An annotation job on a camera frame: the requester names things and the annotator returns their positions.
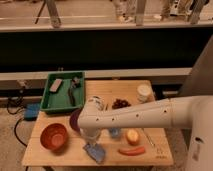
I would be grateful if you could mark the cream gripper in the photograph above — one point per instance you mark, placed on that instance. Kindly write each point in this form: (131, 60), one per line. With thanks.
(90, 136)

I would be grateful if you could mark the blue sponge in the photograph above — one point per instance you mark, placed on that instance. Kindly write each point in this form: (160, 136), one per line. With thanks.
(96, 152)

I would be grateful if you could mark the dark purple bowl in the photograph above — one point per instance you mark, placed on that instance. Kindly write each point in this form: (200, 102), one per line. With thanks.
(74, 119)

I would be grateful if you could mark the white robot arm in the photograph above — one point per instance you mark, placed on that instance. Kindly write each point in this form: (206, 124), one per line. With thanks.
(194, 112)

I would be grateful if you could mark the blue cup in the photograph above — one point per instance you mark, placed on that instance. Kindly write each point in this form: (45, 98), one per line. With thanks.
(115, 132)

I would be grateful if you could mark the orange bowl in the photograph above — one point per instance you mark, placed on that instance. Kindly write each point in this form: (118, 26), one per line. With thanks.
(54, 136)

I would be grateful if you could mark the dark red grapes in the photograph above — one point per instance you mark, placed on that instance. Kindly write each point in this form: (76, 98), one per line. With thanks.
(120, 103)

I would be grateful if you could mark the yellow apple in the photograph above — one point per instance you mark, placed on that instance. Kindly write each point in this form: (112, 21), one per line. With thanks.
(132, 136)

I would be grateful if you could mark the green plastic tray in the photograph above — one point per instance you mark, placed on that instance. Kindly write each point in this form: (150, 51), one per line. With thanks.
(59, 102)

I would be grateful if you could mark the metal spoon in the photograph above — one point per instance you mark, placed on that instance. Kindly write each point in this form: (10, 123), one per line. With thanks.
(148, 138)

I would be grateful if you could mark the grey rectangular block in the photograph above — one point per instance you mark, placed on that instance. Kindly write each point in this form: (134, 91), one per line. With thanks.
(55, 85)

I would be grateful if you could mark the blue box on floor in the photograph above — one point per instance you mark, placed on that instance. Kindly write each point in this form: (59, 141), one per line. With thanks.
(31, 111)

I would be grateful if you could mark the white cup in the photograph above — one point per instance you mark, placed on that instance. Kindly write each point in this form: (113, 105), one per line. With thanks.
(144, 91)

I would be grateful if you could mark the dark handled tool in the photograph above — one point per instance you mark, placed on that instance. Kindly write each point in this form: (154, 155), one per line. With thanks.
(74, 83)

